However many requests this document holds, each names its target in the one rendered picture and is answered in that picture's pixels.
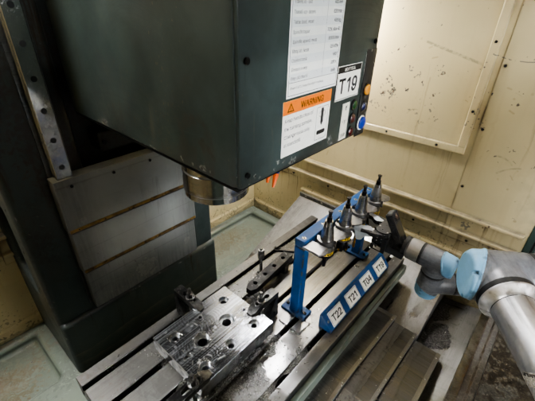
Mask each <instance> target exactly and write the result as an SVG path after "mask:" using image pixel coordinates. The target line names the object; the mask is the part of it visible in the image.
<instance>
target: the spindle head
mask: <svg viewBox="0 0 535 401"><path fill-rule="evenodd" d="M45 3H46V6H47V10H48V13H49V18H50V21H51V24H52V27H53V33H54V36H55V39H56V43H57V48H58V51H59V54H60V57H61V63H62V66H63V69H64V74H65V77H66V80H67V84H68V89H69V92H70V96H71V99H72V104H73V107H74V109H75V111H76V113H77V114H78V115H80V116H83V117H85V118H86V119H89V120H91V121H93V122H94V123H97V124H99V125H101V126H102V127H105V128H107V129H109V130H111V131H113V132H115V133H116V134H119V135H121V136H123V137H124V138H128V139H130V140H131V141H133V142H136V143H138V144H139V145H141V146H144V147H146V148H147V149H149V150H152V151H154V152H155V153H157V154H160V155H162V156H163V157H165V158H168V159H170V160H171V161H174V162H177V163H178V164H180V165H183V166H185V167H186V168H188V169H191V170H192V171H194V172H196V173H199V174H200V175H202V176H204V177H207V178H208V179H210V180H212V181H215V182H216V183H218V184H221V185H223V186H225V187H227V188H229V189H231V190H233V191H235V192H237V193H238V192H239V191H241V190H243V189H246V188H248V187H250V186H252V185H254V184H256V183H258V182H260V181H262V180H264V179H266V178H268V177H270V176H272V175H274V174H276V173H278V172H280V171H282V170H284V169H286V168H288V167H290V166H292V165H294V164H296V163H298V162H300V161H302V160H304V159H306V158H308V157H310V156H312V155H314V154H316V153H318V152H320V151H322V150H324V149H326V148H328V147H330V146H332V145H334V144H336V143H338V142H340V141H342V140H344V139H346V138H348V137H347V134H346V136H345V138H344V139H342V140H340V141H338V135H339V128H340V122H341V117H342V105H343V104H344V103H348V102H349V101H350V106H351V103H352V101H353V100H354V99H357V108H356V109H355V110H354V111H352V110H351V108H350V109H349V115H348V121H347V126H346V133H347V130H348V128H349V127H350V126H353V134H352V135H354V130H355V125H356V119H357V110H358V105H359V99H360V94H361V86H362V79H363V74H364V69H365V59H366V54H367V50H368V49H375V48H376V47H377V41H378V35H379V31H380V26H381V17H382V12H383V7H384V3H385V0H346V6H345V13H344V20H343V27H342V39H341V46H340V53H339V59H338V67H341V66H344V65H348V64H354V63H358V62H362V66H361V76H360V81H359V87H358V92H357V95H353V96H350V97H349V98H346V99H342V100H339V101H337V102H334V95H335V88H336V85H335V86H332V87H329V88H324V89H321V90H318V91H313V92H311V93H307V94H305V95H300V96H297V97H294V98H291V99H286V94H287V63H288V47H289V31H290V15H291V0H45ZM331 88H332V92H331V99H330V112H329V119H328V126H327V133H326V138H324V139H323V140H321V141H319V142H316V143H314V144H312V145H310V146H307V147H305V148H303V149H301V150H299V151H296V152H294V153H293V154H290V155H288V156H286V157H284V158H280V157H281V139H282V122H283V103H286V102H288V101H291V100H294V99H298V98H302V97H304V96H307V95H312V94H315V93H318V92H321V91H325V90H328V89H331ZM352 113H355V115H356V118H355V120H354V122H353V123H352V124H349V117H350V115H351V114H352ZM352 135H351V136H352Z"/></svg>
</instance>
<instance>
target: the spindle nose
mask: <svg viewBox="0 0 535 401"><path fill-rule="evenodd" d="M182 179H183V186H184V189H185V194H186V196H187V197H188V198H189V199H190V200H192V201H194V202H197V203H198V204H204V205H212V206H217V205H225V204H231V203H234V202H236V201H238V200H240V199H242V198H243V197H245V196H246V195H247V193H248V190H249V187H248V188H246V189H243V190H241V191H239V192H238V193H237V192H235V191H233V190H231V189H229V188H227V187H225V186H223V185H221V184H218V183H216V182H215V181H212V180H210V179H208V178H207V177H204V176H202V175H200V174H199V173H196V172H194V171H192V170H191V169H188V168H186V167H185V166H183V165H182Z"/></svg>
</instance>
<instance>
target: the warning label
mask: <svg viewBox="0 0 535 401"><path fill-rule="evenodd" d="M331 92H332V88H331V89H328V90H325V91H321V92H318V93H315V94H312V95H307V96H304V97H302V98H298V99H294V100H291V101H288V102H286V103H283V122H282V139H281V157H280V158H284V157H286V156H288V155H290V154H293V153H294V152H296V151H299V150H301V149H303V148H305V147H307V146H310V145H312V144H314V143H316V142H319V141H321V140H323V139H324V138H326V133H327V126H328V119H329V112H330V99H331Z"/></svg>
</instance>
